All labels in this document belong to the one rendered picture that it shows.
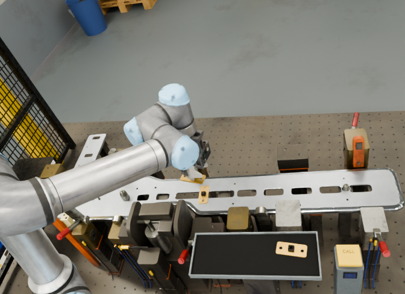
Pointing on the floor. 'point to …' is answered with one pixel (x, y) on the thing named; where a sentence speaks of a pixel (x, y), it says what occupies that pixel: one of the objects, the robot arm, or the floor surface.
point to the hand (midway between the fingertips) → (191, 175)
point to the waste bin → (87, 12)
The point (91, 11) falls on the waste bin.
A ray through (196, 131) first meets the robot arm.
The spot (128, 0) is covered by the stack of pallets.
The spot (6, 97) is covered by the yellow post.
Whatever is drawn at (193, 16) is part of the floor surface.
